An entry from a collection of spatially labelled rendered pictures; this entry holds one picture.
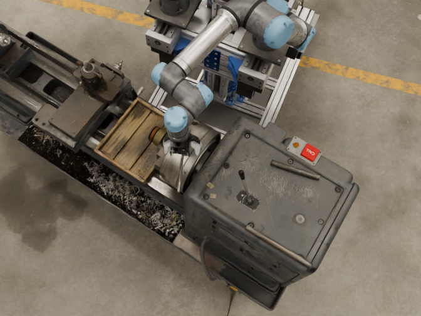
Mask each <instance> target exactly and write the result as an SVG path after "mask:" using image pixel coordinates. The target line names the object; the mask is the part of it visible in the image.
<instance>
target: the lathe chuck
mask: <svg viewBox="0 0 421 316"><path fill-rule="evenodd" d="M194 122H197V123H198V124H197V125H192V124H190V125H189V129H190V132H189V133H190V134H192V135H195V136H197V137H198V138H199V139H200V140H201V139H202V138H203V136H205V134H206V133H208V132H209V131H210V130H212V129H213V128H212V127H210V126H208V125H206V124H205V123H203V122H201V121H200V120H198V119H195V120H194ZM192 151H193V148H192V147H191V146H190V155H191V153H192ZM180 158H181V154H173V152H172V155H170V148H169V150H168V152H167V154H166V155H165V158H164V160H163V162H162V165H161V168H160V173H163V174H164V175H165V178H163V177H162V176H161V175H159V176H160V178H161V180H163V181H165V182H166V183H168V184H170V185H171V186H172V187H174V188H176V184H177V180H178V178H179V170H180ZM188 158H189V155H188V153H187V156H184V163H183V166H184V165H185V163H186V161H187V159H188Z"/></svg>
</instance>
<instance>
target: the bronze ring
mask: <svg viewBox="0 0 421 316"><path fill-rule="evenodd" d="M166 132H167V131H166V130H165V129H163V128H160V127H158V126H155V127H154V128H153V129H152V131H151V132H150V134H149V136H148V139H149V141H151V142H153V144H154V145H156V146H158V145H159V144H160V143H163V142H164V138H165V134H166Z"/></svg>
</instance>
